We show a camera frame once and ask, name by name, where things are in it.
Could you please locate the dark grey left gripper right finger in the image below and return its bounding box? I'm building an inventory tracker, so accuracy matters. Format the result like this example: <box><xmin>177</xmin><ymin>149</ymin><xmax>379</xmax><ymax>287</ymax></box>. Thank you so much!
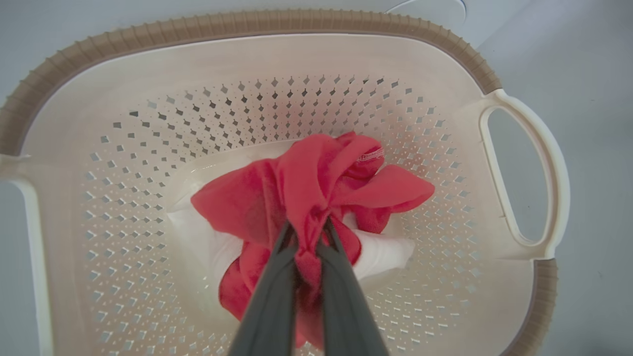
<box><xmin>316</xmin><ymin>219</ymin><xmax>390</xmax><ymax>356</ymax></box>

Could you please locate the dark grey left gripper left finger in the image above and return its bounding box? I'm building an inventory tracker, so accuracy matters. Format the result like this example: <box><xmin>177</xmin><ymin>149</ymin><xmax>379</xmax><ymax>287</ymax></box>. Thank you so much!
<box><xmin>228</xmin><ymin>222</ymin><xmax>299</xmax><ymax>356</ymax></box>

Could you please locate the white garment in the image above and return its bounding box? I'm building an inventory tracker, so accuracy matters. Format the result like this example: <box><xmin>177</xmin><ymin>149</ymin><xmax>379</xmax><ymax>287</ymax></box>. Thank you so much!
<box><xmin>166</xmin><ymin>142</ymin><xmax>417</xmax><ymax>319</ymax></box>

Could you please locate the red garment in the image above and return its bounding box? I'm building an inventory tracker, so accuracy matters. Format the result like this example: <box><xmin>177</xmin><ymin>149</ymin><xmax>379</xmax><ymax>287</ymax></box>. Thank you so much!
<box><xmin>190</xmin><ymin>131</ymin><xmax>436</xmax><ymax>352</ymax></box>

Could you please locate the cream perforated laundry basket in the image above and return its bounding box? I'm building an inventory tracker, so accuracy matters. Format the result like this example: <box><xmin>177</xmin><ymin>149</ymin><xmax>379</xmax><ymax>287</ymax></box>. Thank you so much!
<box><xmin>0</xmin><ymin>8</ymin><xmax>571</xmax><ymax>356</ymax></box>

